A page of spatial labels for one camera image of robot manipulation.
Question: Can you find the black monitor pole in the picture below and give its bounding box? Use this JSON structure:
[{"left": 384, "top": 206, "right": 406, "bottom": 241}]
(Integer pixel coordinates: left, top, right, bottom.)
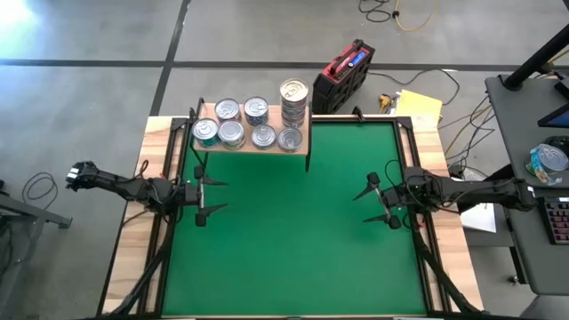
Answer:
[{"left": 501, "top": 24, "right": 569, "bottom": 92}]

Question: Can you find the yellow paper pad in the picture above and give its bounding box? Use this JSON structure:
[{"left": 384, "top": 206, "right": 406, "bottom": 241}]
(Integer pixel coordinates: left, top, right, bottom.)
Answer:
[{"left": 394, "top": 89, "right": 444, "bottom": 124}]

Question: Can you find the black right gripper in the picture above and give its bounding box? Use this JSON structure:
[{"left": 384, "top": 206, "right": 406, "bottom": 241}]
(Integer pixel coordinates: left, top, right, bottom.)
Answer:
[{"left": 353, "top": 172, "right": 421, "bottom": 231}]

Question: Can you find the green nutrition label can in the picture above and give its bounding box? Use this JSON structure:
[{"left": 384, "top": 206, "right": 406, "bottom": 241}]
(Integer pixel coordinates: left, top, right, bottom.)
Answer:
[{"left": 217, "top": 119, "right": 246, "bottom": 147}]

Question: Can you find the green barcode label can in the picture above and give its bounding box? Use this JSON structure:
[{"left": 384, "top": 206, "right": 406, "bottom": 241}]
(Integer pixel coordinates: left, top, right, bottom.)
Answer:
[{"left": 251, "top": 123, "right": 277, "bottom": 150}]

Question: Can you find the can on side desk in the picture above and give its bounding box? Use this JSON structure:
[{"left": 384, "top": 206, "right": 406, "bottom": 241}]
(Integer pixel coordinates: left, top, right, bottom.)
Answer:
[{"left": 525, "top": 142, "right": 569, "bottom": 187}]

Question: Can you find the grey metal stand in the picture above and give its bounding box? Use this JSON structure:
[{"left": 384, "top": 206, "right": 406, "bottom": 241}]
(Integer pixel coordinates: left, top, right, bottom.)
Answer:
[{"left": 0, "top": 180, "right": 74, "bottom": 320}]

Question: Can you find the black keyboard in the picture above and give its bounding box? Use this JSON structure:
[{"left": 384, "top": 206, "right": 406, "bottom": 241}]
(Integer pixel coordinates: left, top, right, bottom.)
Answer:
[{"left": 535, "top": 195, "right": 569, "bottom": 246}]

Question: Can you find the wooden shelf with black legs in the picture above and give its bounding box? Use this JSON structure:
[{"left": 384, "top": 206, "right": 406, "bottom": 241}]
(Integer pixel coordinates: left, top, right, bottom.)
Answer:
[{"left": 194, "top": 98, "right": 315, "bottom": 173}]

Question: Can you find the gold lid teal label can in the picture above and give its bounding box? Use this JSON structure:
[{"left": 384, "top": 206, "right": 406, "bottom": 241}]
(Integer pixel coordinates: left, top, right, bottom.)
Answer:
[{"left": 279, "top": 77, "right": 310, "bottom": 104}]

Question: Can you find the black floor cable with plug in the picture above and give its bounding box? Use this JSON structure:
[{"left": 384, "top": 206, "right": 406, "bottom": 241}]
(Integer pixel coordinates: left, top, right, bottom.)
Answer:
[{"left": 357, "top": 0, "right": 399, "bottom": 23}]

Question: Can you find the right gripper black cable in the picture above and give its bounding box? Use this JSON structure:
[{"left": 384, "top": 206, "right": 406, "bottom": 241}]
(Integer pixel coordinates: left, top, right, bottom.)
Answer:
[{"left": 383, "top": 159, "right": 406, "bottom": 193}]

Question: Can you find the coiled black floor cable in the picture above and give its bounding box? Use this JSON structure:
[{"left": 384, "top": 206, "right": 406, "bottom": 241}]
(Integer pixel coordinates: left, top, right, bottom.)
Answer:
[{"left": 20, "top": 171, "right": 60, "bottom": 211}]

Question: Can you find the light blue cartoon label can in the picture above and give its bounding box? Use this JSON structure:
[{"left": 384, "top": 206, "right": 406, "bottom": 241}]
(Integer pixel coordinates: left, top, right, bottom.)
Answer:
[{"left": 276, "top": 126, "right": 304, "bottom": 153}]

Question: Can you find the green table mat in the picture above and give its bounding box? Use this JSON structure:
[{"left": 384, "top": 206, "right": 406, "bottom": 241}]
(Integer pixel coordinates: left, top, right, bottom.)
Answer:
[{"left": 160, "top": 122, "right": 429, "bottom": 317}]

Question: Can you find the white paper sheet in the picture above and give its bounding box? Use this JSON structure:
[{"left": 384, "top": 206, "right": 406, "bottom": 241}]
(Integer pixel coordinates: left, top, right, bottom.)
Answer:
[{"left": 460, "top": 202, "right": 498, "bottom": 235}]

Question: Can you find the grey desk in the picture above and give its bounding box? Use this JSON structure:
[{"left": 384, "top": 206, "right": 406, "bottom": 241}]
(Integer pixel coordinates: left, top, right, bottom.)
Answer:
[
  {"left": 500, "top": 186, "right": 569, "bottom": 297},
  {"left": 484, "top": 73, "right": 569, "bottom": 188}
]

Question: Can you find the black cable bundle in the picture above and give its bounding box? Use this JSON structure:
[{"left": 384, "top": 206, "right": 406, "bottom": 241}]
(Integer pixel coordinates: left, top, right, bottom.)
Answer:
[{"left": 442, "top": 92, "right": 497, "bottom": 164}]

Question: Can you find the long black floor cable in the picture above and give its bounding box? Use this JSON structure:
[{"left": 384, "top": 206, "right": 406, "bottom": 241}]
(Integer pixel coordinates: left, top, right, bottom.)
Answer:
[{"left": 368, "top": 68, "right": 461, "bottom": 108}]

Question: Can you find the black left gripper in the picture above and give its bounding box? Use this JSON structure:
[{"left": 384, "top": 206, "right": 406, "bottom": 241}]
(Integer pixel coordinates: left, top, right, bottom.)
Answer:
[{"left": 184, "top": 165, "right": 228, "bottom": 228}]

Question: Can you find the red and black tool case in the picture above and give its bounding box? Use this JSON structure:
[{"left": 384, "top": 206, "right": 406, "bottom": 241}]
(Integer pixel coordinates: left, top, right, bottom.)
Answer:
[{"left": 310, "top": 38, "right": 377, "bottom": 116}]

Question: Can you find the black computer mouse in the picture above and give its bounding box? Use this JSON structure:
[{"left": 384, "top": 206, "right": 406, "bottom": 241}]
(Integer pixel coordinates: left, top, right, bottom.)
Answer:
[{"left": 544, "top": 134, "right": 569, "bottom": 152}]

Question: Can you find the black desk support bar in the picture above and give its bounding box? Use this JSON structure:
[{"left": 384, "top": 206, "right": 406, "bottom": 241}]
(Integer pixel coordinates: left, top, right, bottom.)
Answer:
[{"left": 461, "top": 163, "right": 520, "bottom": 210}]

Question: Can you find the black tablet screen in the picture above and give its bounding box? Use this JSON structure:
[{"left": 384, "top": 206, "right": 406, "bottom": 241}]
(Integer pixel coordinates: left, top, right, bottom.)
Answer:
[{"left": 536, "top": 100, "right": 569, "bottom": 130}]

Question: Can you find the teal chunk light tuna can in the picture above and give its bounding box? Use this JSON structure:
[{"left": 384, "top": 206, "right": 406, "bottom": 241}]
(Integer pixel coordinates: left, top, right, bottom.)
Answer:
[{"left": 191, "top": 117, "right": 220, "bottom": 146}]

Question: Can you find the yellow floor cable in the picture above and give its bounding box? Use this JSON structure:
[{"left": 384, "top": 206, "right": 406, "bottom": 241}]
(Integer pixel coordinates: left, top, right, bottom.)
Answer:
[{"left": 444, "top": 102, "right": 495, "bottom": 152}]

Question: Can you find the orange floor cable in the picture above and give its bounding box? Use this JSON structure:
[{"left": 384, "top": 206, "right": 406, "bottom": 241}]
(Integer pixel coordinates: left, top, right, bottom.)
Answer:
[{"left": 393, "top": 0, "right": 441, "bottom": 33}]

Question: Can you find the black metal table frame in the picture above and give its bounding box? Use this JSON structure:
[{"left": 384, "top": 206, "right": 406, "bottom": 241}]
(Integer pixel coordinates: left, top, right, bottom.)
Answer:
[{"left": 95, "top": 106, "right": 481, "bottom": 320}]

